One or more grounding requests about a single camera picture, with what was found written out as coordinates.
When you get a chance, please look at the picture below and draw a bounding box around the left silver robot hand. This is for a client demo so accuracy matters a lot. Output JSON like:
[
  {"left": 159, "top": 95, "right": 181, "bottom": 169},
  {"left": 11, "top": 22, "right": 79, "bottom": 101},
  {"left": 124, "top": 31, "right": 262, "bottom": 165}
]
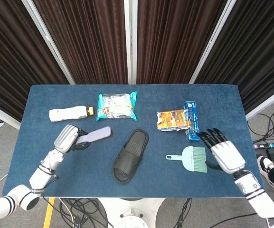
[{"left": 53, "top": 124, "right": 91, "bottom": 154}]

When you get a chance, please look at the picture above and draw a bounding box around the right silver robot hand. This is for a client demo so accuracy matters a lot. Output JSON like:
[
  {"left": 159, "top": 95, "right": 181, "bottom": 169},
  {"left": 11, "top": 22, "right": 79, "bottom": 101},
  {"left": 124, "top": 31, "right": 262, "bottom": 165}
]
[{"left": 197, "top": 128, "right": 246, "bottom": 175}]

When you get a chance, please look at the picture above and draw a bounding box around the lavender scrub brush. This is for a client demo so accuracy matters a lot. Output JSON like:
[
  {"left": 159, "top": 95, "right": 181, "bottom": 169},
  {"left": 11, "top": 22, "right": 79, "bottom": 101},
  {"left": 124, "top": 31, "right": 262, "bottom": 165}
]
[{"left": 76, "top": 126, "right": 113, "bottom": 145}]

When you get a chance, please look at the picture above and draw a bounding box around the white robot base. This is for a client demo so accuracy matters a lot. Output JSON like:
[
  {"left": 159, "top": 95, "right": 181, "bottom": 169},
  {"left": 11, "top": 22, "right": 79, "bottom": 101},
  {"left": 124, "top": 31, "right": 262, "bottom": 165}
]
[{"left": 98, "top": 197, "right": 166, "bottom": 228}]

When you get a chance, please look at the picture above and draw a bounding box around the mint green dust brush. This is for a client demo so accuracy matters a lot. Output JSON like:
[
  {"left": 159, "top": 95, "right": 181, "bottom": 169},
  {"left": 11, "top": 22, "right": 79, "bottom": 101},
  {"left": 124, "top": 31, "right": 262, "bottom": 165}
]
[{"left": 165, "top": 146, "right": 208, "bottom": 173}]

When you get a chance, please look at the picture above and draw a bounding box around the white label tea bottle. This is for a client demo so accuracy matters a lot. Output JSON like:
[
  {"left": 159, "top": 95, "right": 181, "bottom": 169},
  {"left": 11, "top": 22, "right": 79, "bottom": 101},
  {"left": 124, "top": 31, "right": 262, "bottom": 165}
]
[{"left": 48, "top": 105, "right": 94, "bottom": 123}]

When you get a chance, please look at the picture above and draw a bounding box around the blue table cloth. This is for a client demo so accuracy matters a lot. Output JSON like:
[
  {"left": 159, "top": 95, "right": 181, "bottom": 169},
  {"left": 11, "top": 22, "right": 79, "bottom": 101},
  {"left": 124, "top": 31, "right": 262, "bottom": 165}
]
[{"left": 2, "top": 84, "right": 265, "bottom": 198}]

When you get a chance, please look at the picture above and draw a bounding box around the white black sneaker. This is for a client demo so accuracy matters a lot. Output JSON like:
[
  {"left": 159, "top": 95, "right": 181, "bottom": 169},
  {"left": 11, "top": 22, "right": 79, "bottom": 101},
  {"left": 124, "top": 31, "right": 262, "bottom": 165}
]
[{"left": 257, "top": 155, "right": 274, "bottom": 179}]

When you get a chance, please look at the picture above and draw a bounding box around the black power strip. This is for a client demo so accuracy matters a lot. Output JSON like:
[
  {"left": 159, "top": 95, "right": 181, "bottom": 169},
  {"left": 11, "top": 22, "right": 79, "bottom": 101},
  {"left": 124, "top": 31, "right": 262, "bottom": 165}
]
[{"left": 253, "top": 142, "right": 274, "bottom": 150}]

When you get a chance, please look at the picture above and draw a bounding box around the blue cardboard box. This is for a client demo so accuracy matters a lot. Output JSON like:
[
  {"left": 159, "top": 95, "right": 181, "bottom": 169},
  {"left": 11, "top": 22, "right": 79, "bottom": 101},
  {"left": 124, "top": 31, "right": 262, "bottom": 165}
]
[{"left": 184, "top": 101, "right": 200, "bottom": 143}]

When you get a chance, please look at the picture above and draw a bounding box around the teal clear snack packet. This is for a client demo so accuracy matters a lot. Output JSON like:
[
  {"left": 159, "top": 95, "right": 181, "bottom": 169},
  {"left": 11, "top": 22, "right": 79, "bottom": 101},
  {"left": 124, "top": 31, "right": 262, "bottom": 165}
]
[{"left": 96, "top": 91, "right": 138, "bottom": 122}]

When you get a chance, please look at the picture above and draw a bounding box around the yellow orange snack bag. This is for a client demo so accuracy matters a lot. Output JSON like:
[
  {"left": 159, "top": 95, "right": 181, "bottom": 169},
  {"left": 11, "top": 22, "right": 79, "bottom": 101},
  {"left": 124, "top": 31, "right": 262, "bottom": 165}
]
[{"left": 157, "top": 109, "right": 191, "bottom": 132}]

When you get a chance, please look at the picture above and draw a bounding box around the black rubber slide sandal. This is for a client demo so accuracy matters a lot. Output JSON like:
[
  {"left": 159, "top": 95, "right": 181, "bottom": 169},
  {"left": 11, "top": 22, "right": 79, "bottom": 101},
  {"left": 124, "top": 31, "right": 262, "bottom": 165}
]
[{"left": 112, "top": 129, "right": 150, "bottom": 185}]

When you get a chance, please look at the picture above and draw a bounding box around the yellow floor tape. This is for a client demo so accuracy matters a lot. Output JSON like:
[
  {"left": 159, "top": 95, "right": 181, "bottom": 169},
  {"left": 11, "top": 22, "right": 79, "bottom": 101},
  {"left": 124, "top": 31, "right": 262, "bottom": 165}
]
[{"left": 43, "top": 197, "right": 56, "bottom": 228}]

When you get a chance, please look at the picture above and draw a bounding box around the brown pleated partition panel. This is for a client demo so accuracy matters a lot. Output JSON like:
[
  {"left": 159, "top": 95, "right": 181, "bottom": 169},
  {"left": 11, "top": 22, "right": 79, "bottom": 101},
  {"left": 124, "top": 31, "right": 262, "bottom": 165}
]
[
  {"left": 129, "top": 0, "right": 236, "bottom": 84},
  {"left": 0, "top": 0, "right": 75, "bottom": 130},
  {"left": 190, "top": 0, "right": 274, "bottom": 121},
  {"left": 21, "top": 0, "right": 134, "bottom": 86}
]

